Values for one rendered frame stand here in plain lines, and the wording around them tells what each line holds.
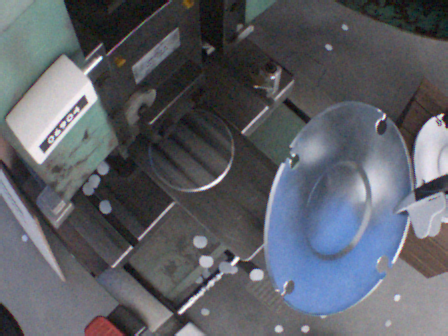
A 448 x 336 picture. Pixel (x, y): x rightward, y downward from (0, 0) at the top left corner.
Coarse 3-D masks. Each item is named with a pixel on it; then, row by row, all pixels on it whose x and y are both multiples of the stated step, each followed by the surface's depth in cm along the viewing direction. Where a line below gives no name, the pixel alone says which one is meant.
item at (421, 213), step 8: (440, 192) 62; (400, 200) 68; (408, 200) 66; (424, 200) 64; (432, 200) 63; (440, 200) 63; (400, 208) 67; (408, 208) 66; (416, 208) 65; (424, 208) 64; (432, 208) 63; (440, 208) 62; (416, 216) 65; (424, 216) 64; (432, 216) 63; (416, 224) 65; (424, 224) 64; (416, 232) 65; (424, 232) 64
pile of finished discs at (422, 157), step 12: (432, 120) 142; (420, 132) 140; (432, 132) 141; (444, 132) 141; (420, 144) 140; (432, 144) 140; (444, 144) 140; (420, 156) 139; (432, 156) 139; (444, 156) 138; (420, 168) 138; (432, 168) 138; (444, 168) 138; (420, 180) 138; (444, 216) 135
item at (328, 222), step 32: (320, 128) 86; (352, 128) 81; (288, 160) 91; (320, 160) 85; (352, 160) 80; (384, 160) 74; (288, 192) 89; (320, 192) 83; (352, 192) 77; (384, 192) 73; (288, 224) 88; (320, 224) 81; (352, 224) 76; (384, 224) 72; (288, 256) 86; (320, 256) 80; (352, 256) 75; (320, 288) 78; (352, 288) 73
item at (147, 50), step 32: (64, 0) 62; (96, 0) 60; (128, 0) 62; (160, 0) 62; (192, 0) 66; (96, 32) 61; (128, 32) 60; (160, 32) 66; (192, 32) 74; (128, 64) 66; (160, 64) 74; (192, 64) 80; (128, 96) 74; (160, 96) 79; (192, 96) 83; (160, 128) 81
